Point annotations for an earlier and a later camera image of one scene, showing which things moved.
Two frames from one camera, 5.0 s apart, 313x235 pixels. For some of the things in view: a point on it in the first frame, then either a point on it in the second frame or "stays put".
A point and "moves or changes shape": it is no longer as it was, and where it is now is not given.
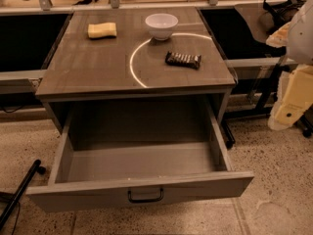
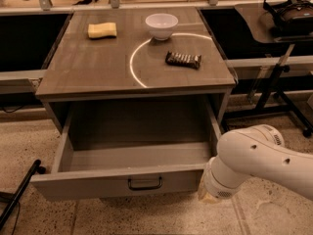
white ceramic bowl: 161,24 stays put
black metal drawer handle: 152,200 -> 144,188
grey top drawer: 135,153 moves or changes shape
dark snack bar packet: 186,60 stays put
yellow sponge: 103,29 stays put
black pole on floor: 22,187 stays put
